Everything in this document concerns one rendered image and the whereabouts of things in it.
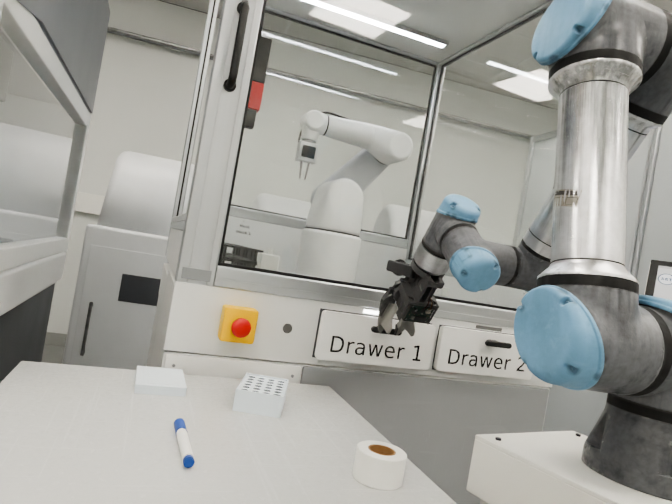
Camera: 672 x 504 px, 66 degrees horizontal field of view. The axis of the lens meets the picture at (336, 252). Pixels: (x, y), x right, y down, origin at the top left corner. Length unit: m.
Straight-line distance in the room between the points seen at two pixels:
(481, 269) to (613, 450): 0.32
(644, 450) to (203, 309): 0.82
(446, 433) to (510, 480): 0.66
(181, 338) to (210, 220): 0.25
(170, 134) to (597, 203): 4.00
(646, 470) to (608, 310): 0.21
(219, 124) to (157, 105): 3.39
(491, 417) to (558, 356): 0.84
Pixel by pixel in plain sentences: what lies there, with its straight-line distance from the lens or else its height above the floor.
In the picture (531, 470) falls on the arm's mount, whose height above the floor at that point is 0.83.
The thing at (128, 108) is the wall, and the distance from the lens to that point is 4.55.
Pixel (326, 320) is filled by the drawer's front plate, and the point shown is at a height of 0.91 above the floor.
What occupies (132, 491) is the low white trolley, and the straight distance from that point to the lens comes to 0.67.
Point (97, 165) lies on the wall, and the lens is 4.51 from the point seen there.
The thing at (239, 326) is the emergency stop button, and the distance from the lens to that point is 1.09.
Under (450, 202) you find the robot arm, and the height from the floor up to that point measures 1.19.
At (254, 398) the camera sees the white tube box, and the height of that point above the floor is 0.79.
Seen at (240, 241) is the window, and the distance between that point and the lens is 1.16.
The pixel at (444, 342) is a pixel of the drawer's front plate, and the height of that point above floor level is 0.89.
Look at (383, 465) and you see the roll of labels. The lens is 0.75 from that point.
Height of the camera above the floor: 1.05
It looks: level
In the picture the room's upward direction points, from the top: 10 degrees clockwise
